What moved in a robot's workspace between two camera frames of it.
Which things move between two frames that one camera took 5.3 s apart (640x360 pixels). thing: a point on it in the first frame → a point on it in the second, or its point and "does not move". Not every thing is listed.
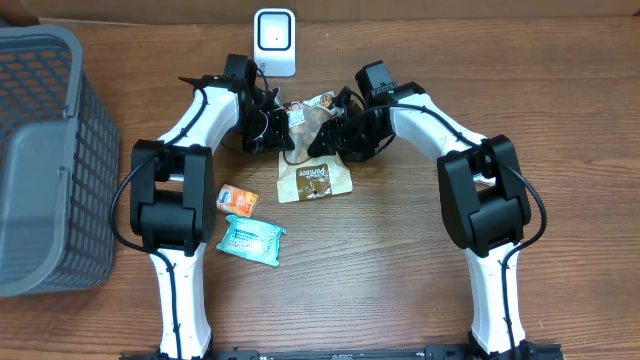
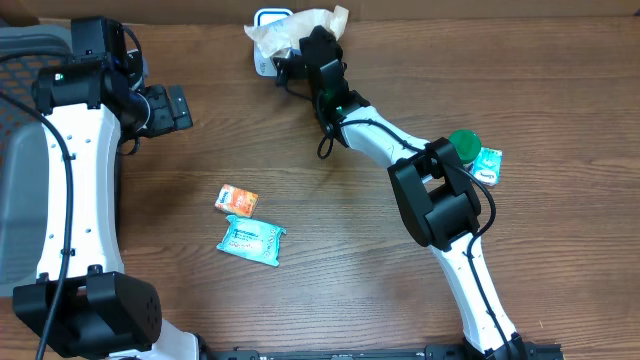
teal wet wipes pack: x=252 y=239 does not move
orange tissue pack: x=235 y=200 does not move
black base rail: x=513 y=352 does not move
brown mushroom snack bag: x=303 y=177 → x=283 y=32
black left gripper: x=279 y=139 → x=167 y=118
